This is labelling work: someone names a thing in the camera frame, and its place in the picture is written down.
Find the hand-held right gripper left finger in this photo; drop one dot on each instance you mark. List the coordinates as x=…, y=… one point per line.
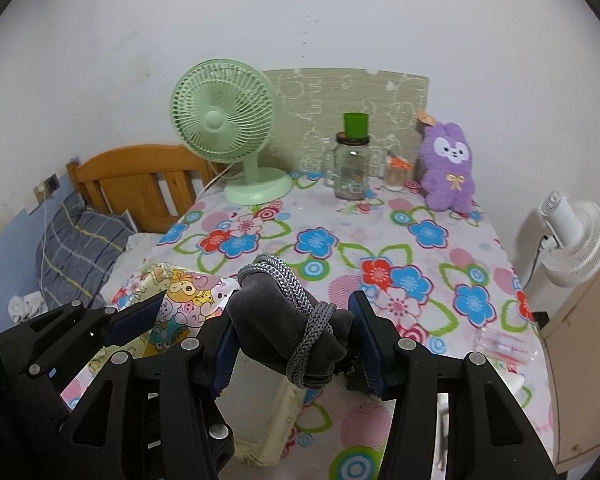
x=226, y=360

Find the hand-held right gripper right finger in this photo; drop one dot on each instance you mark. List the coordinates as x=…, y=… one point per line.
x=372, y=350

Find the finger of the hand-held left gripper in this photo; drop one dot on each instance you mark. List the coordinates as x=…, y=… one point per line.
x=132, y=320

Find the white bed cloth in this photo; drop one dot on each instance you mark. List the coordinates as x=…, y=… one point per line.
x=142, y=245

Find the crumpled white cloth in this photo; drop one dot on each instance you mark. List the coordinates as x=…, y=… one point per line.
x=27, y=307

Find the grey plaid pillow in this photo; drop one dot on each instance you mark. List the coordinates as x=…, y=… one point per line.
x=75, y=250

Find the floral tablecloth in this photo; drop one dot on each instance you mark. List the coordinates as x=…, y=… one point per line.
x=330, y=240

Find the clear plastic bottle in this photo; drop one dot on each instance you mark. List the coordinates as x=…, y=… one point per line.
x=505, y=347

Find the blue bed sheet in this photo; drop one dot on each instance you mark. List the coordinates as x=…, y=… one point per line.
x=15, y=245

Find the wooden bed headboard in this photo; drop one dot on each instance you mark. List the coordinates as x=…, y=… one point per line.
x=125, y=165

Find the small glass with orange lid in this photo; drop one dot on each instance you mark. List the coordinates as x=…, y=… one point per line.
x=395, y=177

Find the glass jar mug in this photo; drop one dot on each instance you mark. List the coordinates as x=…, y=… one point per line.
x=352, y=170

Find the purple plush toy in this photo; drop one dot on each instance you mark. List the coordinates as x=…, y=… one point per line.
x=447, y=180

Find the green desk fan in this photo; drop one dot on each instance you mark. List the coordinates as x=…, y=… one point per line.
x=215, y=120

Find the beige wooden door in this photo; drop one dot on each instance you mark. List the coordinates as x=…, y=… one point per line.
x=590, y=360

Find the green plastic cup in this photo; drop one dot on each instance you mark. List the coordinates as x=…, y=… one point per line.
x=356, y=125

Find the white clip fan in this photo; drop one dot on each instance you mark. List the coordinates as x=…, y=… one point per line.
x=575, y=250

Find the wall socket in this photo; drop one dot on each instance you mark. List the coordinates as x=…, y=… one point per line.
x=47, y=185

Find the beige cartoon wall panel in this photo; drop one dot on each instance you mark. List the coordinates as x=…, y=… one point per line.
x=325, y=95

